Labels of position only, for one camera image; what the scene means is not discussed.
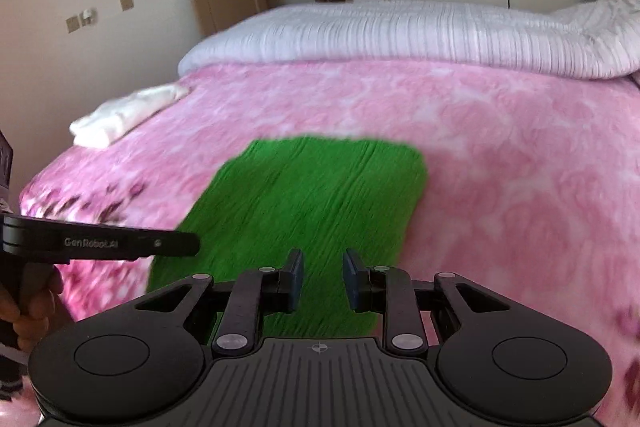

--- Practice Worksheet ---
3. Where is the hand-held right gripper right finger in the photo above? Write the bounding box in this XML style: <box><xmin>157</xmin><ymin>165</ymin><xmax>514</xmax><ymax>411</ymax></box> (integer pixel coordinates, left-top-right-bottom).
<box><xmin>342</xmin><ymin>249</ymin><xmax>506</xmax><ymax>353</ymax></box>

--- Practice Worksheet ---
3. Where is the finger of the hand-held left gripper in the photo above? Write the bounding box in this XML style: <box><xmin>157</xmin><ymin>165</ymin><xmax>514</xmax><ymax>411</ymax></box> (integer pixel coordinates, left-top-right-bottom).
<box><xmin>130</xmin><ymin>229</ymin><xmax>201</xmax><ymax>260</ymax></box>

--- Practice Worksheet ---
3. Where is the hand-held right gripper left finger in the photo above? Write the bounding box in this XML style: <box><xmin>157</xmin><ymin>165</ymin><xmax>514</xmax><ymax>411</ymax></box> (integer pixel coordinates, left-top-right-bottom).
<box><xmin>135</xmin><ymin>249</ymin><xmax>305</xmax><ymax>355</ymax></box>

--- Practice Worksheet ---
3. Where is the green knitted sweater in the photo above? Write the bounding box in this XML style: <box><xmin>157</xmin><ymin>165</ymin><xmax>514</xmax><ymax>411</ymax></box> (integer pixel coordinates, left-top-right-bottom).
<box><xmin>146</xmin><ymin>134</ymin><xmax>430</xmax><ymax>339</ymax></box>

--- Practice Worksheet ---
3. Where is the person's left hand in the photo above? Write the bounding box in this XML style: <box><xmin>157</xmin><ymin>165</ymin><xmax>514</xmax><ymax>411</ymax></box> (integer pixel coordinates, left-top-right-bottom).
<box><xmin>0</xmin><ymin>264</ymin><xmax>65</xmax><ymax>353</ymax></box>

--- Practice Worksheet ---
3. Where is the white folded garment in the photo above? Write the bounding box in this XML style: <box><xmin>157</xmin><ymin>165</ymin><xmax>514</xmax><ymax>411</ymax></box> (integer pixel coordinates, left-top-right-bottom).
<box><xmin>69</xmin><ymin>83</ymin><xmax>192</xmax><ymax>148</ymax></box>

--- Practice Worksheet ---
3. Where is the pink floral blanket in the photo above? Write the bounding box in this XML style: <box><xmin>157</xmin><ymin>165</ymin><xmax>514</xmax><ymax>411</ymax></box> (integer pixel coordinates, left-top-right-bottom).
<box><xmin>20</xmin><ymin>57</ymin><xmax>640</xmax><ymax>427</ymax></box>

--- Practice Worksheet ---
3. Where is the white striped duvet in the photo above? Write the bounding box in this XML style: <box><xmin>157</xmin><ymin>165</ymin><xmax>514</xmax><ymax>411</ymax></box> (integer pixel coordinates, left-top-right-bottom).
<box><xmin>177</xmin><ymin>0</ymin><xmax>640</xmax><ymax>80</ymax></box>

